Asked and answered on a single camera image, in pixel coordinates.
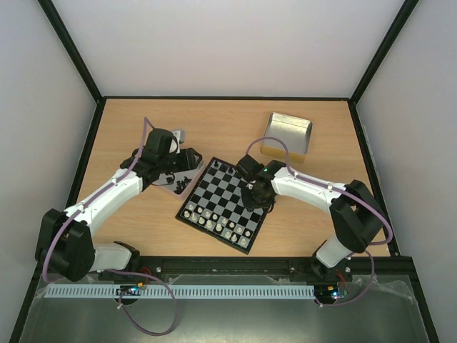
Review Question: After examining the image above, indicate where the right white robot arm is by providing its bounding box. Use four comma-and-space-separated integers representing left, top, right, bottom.
236, 154, 387, 280

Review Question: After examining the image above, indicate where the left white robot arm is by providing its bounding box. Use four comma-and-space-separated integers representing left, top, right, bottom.
35, 129, 203, 282

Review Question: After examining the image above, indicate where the silver tin with pieces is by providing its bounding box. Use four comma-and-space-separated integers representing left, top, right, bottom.
153, 160, 206, 200

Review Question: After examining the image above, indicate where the pile of black chess pieces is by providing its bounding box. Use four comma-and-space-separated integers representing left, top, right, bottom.
165, 173, 191, 195

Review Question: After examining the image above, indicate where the black silver chess board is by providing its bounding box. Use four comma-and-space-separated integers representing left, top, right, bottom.
176, 157, 268, 254

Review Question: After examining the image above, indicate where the empty gold silver tin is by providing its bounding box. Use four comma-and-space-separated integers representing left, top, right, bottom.
264, 112, 313, 164

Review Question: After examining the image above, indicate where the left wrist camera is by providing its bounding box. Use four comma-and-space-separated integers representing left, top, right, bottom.
169, 129, 186, 154

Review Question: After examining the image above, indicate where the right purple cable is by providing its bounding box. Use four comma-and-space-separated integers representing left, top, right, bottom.
247, 136, 394, 309

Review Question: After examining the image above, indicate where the light blue cable duct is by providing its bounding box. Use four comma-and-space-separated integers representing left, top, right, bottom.
44, 284, 315, 300

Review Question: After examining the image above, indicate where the black frame rail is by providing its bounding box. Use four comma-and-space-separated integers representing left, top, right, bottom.
35, 254, 415, 283

